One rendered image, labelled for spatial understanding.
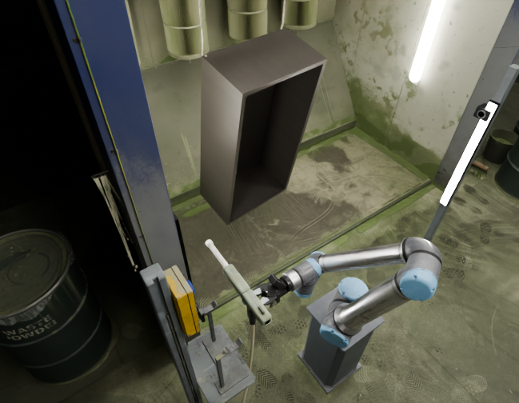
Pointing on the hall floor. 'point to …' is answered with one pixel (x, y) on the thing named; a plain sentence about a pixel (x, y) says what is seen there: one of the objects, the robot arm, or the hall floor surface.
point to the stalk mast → (170, 329)
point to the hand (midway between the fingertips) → (249, 303)
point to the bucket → (494, 148)
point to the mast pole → (480, 144)
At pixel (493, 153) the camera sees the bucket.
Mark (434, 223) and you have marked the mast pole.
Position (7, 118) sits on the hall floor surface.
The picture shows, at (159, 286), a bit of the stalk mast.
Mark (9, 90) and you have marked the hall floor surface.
